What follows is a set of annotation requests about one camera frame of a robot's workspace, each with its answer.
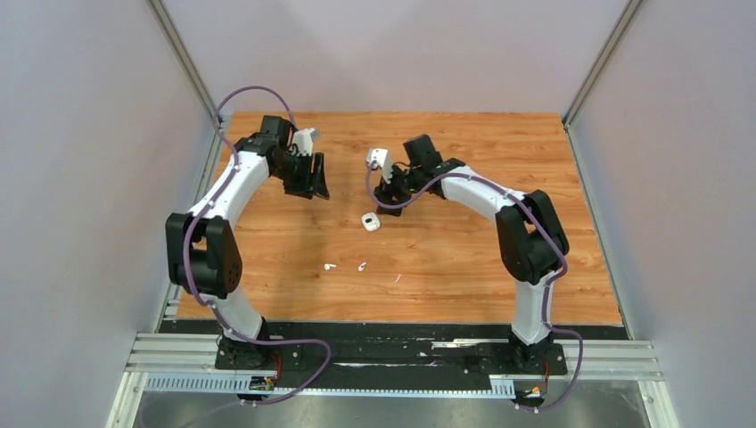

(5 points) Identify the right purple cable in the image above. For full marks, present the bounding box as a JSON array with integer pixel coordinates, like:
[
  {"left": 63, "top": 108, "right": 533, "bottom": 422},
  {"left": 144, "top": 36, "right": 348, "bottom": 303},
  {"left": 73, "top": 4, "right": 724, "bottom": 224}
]
[{"left": 365, "top": 165, "right": 585, "bottom": 413}]

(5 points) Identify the aluminium corner post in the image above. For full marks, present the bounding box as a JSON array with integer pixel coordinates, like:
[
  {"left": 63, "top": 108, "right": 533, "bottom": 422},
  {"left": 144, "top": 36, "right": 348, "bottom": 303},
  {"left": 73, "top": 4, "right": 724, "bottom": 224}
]
[
  {"left": 145, "top": 0, "right": 218, "bottom": 123},
  {"left": 562, "top": 0, "right": 645, "bottom": 130}
]

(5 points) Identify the white slotted cable duct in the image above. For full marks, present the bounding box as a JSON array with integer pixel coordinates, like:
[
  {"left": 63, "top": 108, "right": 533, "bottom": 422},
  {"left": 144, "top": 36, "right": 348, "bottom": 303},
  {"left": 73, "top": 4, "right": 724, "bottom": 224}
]
[{"left": 144, "top": 373, "right": 516, "bottom": 399}]

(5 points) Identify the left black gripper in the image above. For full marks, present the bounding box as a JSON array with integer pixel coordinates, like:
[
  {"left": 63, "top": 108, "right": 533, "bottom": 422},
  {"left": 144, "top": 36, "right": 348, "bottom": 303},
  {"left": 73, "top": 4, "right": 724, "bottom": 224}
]
[{"left": 271, "top": 150, "right": 329, "bottom": 199}]

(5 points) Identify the purple cable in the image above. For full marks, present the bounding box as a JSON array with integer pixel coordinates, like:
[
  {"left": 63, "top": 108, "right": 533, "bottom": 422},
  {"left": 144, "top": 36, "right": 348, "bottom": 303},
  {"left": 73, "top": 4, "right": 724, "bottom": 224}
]
[
  {"left": 365, "top": 165, "right": 585, "bottom": 413},
  {"left": 180, "top": 85, "right": 332, "bottom": 408}
]

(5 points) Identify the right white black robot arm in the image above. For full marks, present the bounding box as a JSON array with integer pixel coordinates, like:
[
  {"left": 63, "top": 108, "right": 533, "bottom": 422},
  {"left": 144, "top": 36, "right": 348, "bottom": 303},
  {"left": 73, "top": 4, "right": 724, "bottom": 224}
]
[{"left": 366, "top": 135, "right": 570, "bottom": 375}]

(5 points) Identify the aluminium frame rail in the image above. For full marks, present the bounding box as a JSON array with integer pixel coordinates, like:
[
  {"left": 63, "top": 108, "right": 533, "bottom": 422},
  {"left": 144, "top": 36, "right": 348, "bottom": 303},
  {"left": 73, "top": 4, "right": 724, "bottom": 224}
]
[{"left": 125, "top": 333, "right": 663, "bottom": 382}]

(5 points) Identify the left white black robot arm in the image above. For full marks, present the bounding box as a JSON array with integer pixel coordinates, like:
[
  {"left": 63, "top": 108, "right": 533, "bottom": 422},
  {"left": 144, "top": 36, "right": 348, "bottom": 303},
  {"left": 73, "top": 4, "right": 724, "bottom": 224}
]
[{"left": 165, "top": 115, "right": 330, "bottom": 369}]

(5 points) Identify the left aluminium corner post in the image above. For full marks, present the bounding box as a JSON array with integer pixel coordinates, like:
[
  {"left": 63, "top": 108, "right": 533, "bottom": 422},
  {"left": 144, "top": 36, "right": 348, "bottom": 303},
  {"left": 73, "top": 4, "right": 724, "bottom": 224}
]
[{"left": 145, "top": 0, "right": 218, "bottom": 123}]

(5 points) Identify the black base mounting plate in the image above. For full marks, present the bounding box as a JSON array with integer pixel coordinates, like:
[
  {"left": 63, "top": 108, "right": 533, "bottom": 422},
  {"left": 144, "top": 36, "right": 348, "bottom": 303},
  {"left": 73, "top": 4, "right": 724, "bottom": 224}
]
[{"left": 158, "top": 319, "right": 629, "bottom": 391}]

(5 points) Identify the white earbud charging case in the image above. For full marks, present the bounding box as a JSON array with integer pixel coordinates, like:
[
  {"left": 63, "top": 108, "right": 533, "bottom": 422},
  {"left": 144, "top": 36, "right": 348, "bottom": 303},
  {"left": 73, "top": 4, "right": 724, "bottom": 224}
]
[{"left": 361, "top": 212, "right": 382, "bottom": 232}]

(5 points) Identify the right aluminium corner post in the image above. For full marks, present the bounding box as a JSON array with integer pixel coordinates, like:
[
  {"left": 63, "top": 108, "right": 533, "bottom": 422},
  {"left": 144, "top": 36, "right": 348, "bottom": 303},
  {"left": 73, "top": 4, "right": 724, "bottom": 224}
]
[{"left": 562, "top": 0, "right": 645, "bottom": 130}]

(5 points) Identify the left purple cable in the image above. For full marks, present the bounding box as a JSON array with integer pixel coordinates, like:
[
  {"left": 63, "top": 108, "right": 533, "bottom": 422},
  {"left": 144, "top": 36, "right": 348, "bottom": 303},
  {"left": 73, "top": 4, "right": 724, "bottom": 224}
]
[{"left": 180, "top": 85, "right": 332, "bottom": 408}]

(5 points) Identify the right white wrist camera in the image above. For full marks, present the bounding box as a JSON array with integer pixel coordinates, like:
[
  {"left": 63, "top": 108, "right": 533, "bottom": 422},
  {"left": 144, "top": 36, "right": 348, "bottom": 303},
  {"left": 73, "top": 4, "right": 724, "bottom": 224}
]
[{"left": 366, "top": 148, "right": 393, "bottom": 184}]

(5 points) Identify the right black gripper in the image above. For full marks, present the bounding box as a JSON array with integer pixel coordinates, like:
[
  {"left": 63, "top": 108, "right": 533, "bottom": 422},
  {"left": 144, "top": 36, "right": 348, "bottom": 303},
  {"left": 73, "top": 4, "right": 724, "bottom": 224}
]
[{"left": 374, "top": 160, "right": 423, "bottom": 217}]

